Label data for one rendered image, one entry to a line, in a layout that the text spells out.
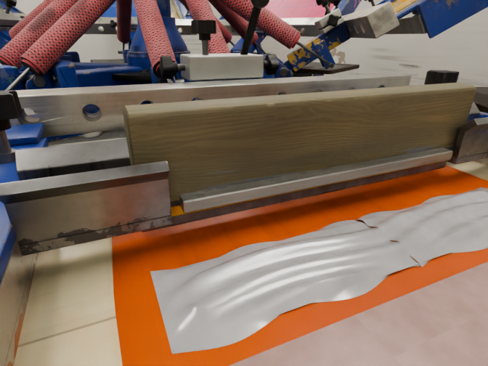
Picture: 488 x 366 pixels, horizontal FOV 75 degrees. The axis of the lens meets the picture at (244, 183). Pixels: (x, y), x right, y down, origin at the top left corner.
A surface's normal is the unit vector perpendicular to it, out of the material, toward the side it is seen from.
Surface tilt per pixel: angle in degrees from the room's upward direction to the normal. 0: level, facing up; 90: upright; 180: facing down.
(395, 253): 35
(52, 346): 0
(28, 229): 90
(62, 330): 0
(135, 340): 0
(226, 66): 90
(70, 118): 90
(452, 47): 90
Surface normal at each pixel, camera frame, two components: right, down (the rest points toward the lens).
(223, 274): 0.32, -0.61
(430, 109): 0.40, 0.39
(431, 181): 0.01, -0.91
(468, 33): -0.91, 0.16
